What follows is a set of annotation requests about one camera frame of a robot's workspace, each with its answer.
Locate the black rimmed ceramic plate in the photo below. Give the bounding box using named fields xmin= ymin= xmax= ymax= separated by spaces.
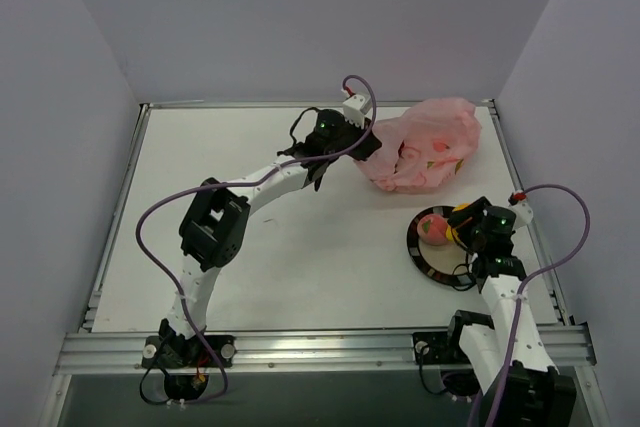
xmin=406 ymin=205 xmax=475 ymax=292

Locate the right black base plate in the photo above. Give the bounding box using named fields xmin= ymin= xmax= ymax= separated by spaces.
xmin=412 ymin=330 xmax=469 ymax=365

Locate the orange fake fruit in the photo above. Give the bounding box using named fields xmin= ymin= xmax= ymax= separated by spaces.
xmin=446 ymin=203 xmax=472 ymax=242

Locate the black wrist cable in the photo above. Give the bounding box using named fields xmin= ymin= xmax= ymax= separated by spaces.
xmin=449 ymin=254 xmax=481 ymax=293

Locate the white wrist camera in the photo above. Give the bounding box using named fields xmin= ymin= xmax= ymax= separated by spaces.
xmin=342 ymin=93 xmax=372 ymax=129
xmin=507 ymin=190 xmax=534 ymax=230

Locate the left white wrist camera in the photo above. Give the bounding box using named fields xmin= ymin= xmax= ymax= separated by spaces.
xmin=342 ymin=93 xmax=372 ymax=129

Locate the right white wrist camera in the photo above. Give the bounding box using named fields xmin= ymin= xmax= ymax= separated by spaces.
xmin=507 ymin=190 xmax=534 ymax=230

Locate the aluminium front rail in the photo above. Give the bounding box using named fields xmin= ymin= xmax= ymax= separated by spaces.
xmin=53 ymin=324 xmax=597 ymax=376

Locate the pink fake peach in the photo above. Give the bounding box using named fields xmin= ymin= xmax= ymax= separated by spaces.
xmin=417 ymin=213 xmax=449 ymax=247

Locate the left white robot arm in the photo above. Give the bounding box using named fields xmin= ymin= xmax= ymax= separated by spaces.
xmin=159 ymin=106 xmax=381 ymax=366

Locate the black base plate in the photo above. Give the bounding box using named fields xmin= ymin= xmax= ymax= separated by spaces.
xmin=412 ymin=330 xmax=469 ymax=365
xmin=141 ymin=334 xmax=236 ymax=369

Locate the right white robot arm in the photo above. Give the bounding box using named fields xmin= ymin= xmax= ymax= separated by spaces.
xmin=443 ymin=192 xmax=577 ymax=426

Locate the pink plastic bag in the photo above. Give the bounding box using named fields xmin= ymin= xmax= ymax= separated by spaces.
xmin=355 ymin=97 xmax=482 ymax=194

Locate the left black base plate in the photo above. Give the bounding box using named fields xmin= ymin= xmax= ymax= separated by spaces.
xmin=141 ymin=334 xmax=236 ymax=369

